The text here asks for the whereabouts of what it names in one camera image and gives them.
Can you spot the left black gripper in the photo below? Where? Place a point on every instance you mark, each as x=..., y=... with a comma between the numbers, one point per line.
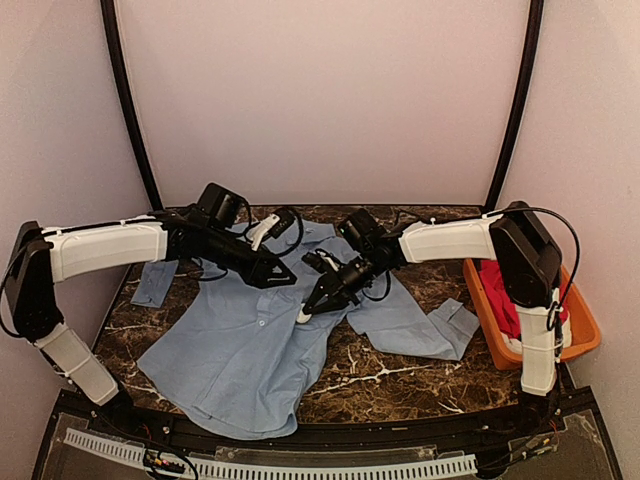
x=258, y=274

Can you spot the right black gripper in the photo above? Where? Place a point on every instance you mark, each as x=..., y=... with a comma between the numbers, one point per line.
x=335, y=286

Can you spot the round floral brooch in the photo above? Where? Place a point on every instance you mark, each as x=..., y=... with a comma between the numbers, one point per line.
x=303, y=317

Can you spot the light blue shirt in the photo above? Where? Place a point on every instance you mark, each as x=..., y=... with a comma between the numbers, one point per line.
x=238, y=361

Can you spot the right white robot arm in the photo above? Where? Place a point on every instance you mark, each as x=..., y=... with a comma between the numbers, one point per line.
x=529, y=259

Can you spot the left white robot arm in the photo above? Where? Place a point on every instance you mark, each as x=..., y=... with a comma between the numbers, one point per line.
x=43, y=258

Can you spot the red garment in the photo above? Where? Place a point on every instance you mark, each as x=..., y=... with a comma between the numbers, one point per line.
x=504, y=310

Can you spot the white garment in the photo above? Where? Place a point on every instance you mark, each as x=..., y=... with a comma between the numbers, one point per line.
x=514, y=345

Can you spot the orange plastic basin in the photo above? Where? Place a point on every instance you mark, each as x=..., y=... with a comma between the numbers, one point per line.
x=585, y=332

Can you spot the white slotted cable duct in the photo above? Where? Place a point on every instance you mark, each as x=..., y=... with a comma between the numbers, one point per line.
x=133, y=456

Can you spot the black front rail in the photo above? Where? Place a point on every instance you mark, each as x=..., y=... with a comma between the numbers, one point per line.
x=486, y=432

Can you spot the right black frame post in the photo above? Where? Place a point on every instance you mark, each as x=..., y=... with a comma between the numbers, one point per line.
x=521, y=90

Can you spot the black frame post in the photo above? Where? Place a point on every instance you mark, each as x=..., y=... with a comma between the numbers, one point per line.
x=521, y=90
x=125, y=96

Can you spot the left black frame post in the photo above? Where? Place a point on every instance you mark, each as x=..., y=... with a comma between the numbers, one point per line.
x=125, y=96

